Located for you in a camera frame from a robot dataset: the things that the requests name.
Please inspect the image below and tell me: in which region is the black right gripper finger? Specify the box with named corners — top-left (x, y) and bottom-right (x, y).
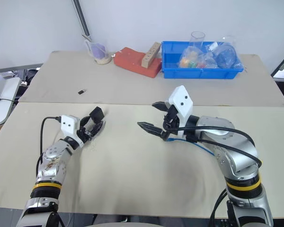
top-left (137, 121), bottom-right (166, 140)
top-left (151, 101), bottom-right (169, 112)

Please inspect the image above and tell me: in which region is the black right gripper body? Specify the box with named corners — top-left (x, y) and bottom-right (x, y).
top-left (162, 103), bottom-right (181, 141)

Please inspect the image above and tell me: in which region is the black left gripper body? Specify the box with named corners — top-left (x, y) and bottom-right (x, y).
top-left (76, 122), bottom-right (96, 144)

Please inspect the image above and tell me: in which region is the small black box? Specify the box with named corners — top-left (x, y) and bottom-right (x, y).
top-left (89, 106), bottom-right (105, 124)

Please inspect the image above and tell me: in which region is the blue Ethernet cable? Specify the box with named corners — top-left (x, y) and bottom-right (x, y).
top-left (167, 138), bottom-right (215, 157)

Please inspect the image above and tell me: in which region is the blue plastic bin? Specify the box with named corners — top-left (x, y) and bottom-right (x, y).
top-left (161, 41), bottom-right (245, 79)

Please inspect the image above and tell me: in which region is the red brick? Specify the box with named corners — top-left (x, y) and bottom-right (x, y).
top-left (113, 47), bottom-right (162, 78)

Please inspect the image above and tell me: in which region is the wooden block with holes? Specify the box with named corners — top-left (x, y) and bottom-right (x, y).
top-left (141, 42), bottom-right (161, 69)

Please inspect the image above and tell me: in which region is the plastic bag of colourful items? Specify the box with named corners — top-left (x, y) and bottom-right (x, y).
top-left (178, 45), bottom-right (219, 70)

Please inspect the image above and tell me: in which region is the clear beaker with sand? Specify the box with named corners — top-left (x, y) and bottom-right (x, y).
top-left (85, 39), bottom-right (112, 64)

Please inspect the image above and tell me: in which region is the purple scoop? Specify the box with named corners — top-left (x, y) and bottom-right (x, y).
top-left (91, 42), bottom-right (107, 59)

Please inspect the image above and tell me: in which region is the clear glass cylinder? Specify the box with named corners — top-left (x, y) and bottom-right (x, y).
top-left (188, 31), bottom-right (206, 52)

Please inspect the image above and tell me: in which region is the clear plastic container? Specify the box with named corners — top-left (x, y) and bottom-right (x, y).
top-left (213, 35), bottom-right (242, 70)

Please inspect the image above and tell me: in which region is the white side table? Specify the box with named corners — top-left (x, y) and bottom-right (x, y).
top-left (0, 77), bottom-right (21, 127)

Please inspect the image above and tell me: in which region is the threaded metal rod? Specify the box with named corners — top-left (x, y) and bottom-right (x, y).
top-left (71, 0), bottom-right (93, 41)

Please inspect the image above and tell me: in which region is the black framed shelf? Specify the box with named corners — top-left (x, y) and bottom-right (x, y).
top-left (270, 48), bottom-right (284, 82)

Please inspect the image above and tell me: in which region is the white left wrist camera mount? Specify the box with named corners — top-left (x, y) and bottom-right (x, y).
top-left (60, 114), bottom-right (84, 148)

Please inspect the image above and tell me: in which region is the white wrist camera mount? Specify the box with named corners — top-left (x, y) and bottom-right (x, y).
top-left (60, 114), bottom-right (84, 148)
top-left (168, 85), bottom-right (194, 138)

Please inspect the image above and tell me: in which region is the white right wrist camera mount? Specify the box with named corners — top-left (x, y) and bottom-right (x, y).
top-left (168, 85), bottom-right (194, 138)

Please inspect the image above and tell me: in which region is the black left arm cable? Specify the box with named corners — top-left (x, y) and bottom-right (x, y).
top-left (35, 116), bottom-right (62, 178)

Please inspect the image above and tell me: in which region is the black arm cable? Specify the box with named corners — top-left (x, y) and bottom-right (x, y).
top-left (164, 122), bottom-right (262, 168)
top-left (35, 116), bottom-right (62, 178)

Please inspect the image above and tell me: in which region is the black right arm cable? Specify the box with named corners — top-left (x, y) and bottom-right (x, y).
top-left (164, 122), bottom-right (262, 168)

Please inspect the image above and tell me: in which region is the grey metal desk frame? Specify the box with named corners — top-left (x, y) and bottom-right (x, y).
top-left (0, 62), bottom-right (44, 75)

